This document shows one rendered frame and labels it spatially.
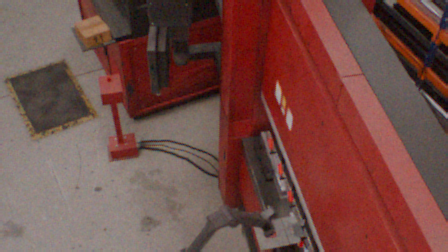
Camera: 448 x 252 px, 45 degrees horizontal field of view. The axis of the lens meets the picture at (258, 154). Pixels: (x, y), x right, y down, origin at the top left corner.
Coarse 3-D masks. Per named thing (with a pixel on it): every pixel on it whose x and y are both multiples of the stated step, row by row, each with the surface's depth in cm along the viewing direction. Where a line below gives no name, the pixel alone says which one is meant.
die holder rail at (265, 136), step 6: (264, 132) 371; (264, 138) 368; (270, 138) 368; (264, 144) 368; (264, 150) 372; (270, 150) 361; (270, 156) 358; (270, 162) 359; (276, 168) 352; (276, 174) 349; (282, 174) 349; (276, 180) 353; (282, 180) 347; (276, 186) 354; (282, 186) 343; (282, 192) 345; (282, 198) 348
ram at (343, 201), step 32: (288, 32) 274; (288, 64) 283; (288, 96) 292; (320, 96) 244; (288, 128) 302; (320, 128) 251; (288, 160) 312; (320, 160) 258; (352, 160) 221; (320, 192) 266; (352, 192) 226; (320, 224) 274; (352, 224) 232; (384, 224) 201
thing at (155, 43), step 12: (156, 36) 330; (168, 36) 346; (156, 48) 327; (168, 48) 346; (156, 60) 328; (168, 60) 347; (156, 72) 334; (168, 72) 347; (156, 84) 342; (168, 84) 348
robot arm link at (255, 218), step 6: (234, 210) 262; (240, 216) 265; (246, 216) 272; (252, 216) 280; (258, 216) 289; (234, 222) 255; (240, 222) 260; (246, 222) 277; (252, 222) 283; (258, 222) 287
